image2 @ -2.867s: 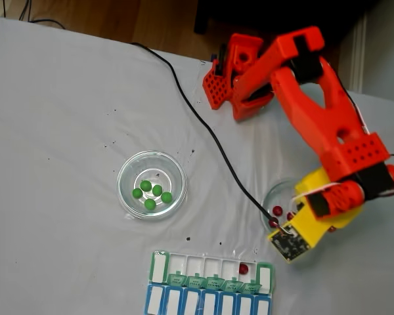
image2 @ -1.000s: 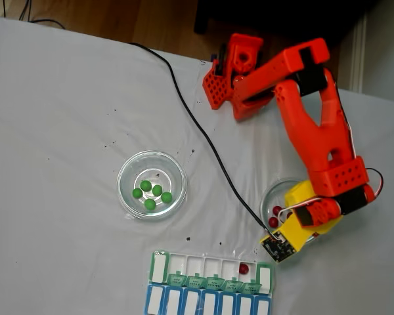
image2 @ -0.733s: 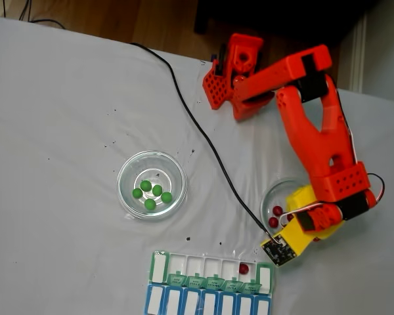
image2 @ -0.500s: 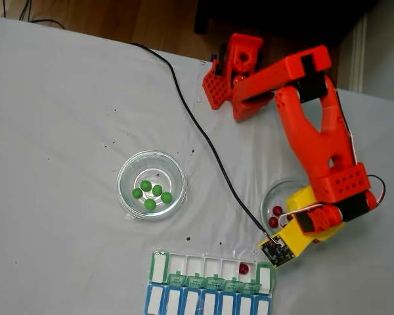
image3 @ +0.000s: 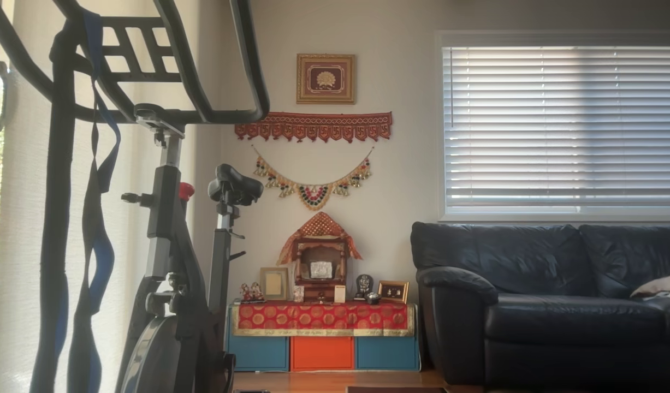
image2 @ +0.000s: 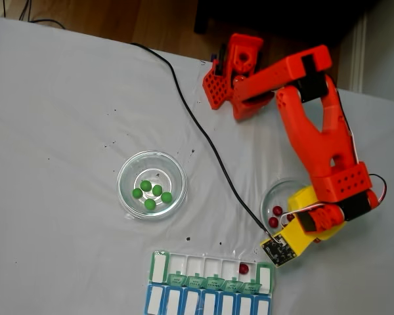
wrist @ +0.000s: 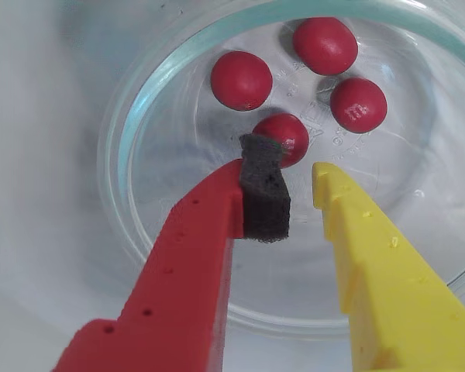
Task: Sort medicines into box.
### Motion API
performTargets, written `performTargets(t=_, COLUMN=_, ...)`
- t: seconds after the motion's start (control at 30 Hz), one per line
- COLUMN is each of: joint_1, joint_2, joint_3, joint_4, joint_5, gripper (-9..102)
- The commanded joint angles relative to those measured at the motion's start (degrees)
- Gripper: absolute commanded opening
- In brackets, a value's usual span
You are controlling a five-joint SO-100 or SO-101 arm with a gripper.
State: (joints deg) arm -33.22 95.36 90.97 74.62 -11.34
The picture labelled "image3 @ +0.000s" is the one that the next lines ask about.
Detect red gold canopy cloth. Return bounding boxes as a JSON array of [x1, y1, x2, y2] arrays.
[[276, 212, 364, 266]]

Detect wooden shrine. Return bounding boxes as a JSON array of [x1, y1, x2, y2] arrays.
[[294, 236, 349, 302]]

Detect gold framed picture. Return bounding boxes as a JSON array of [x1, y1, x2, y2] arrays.
[[297, 53, 356, 105]]

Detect red gold table cloth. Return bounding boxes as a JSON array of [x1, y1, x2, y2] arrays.
[[231, 301, 416, 337]]

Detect red idol figurines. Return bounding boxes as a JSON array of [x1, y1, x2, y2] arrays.
[[239, 282, 266, 304]]

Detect blue orange cabinet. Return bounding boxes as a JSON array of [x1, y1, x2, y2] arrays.
[[226, 303, 421, 373]]

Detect black exercise bike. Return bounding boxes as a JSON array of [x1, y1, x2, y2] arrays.
[[0, 0, 271, 393]]

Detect black leather sofa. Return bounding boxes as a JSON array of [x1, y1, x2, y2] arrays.
[[410, 221, 670, 389]]

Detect white window blinds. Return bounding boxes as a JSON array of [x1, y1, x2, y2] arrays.
[[442, 46, 670, 215]]

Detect blue black resistance band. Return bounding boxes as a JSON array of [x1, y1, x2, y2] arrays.
[[66, 8, 122, 393]]

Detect white curtain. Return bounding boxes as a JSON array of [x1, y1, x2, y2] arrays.
[[0, 0, 204, 393]]

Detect white cushion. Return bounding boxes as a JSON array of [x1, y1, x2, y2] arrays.
[[630, 274, 670, 301]]

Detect beaded garland wall hanging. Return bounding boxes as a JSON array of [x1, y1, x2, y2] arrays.
[[251, 145, 375, 212]]

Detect red embroidered wall hanging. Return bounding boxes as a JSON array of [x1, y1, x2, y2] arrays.
[[235, 111, 393, 144]]

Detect pale photo frame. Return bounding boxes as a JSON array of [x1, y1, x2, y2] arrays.
[[259, 267, 289, 301]]

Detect small gold photo frame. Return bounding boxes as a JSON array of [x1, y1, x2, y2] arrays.
[[378, 280, 410, 305]]

